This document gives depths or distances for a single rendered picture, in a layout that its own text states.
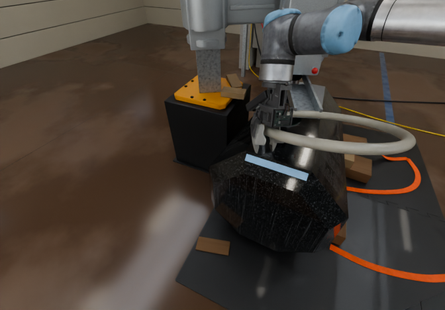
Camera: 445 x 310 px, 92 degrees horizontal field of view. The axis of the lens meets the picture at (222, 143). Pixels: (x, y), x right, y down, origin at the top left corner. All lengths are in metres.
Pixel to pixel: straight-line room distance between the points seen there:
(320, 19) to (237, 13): 1.26
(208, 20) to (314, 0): 0.71
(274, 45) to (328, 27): 0.13
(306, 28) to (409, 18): 0.20
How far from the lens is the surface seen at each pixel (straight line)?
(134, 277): 1.86
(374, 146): 0.62
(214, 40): 1.72
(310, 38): 0.55
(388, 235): 2.23
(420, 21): 0.63
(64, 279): 2.07
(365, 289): 1.94
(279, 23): 0.60
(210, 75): 1.85
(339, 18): 0.53
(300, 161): 1.18
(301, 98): 1.19
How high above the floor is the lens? 1.67
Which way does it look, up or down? 41 degrees down
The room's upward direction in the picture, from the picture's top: 1 degrees counter-clockwise
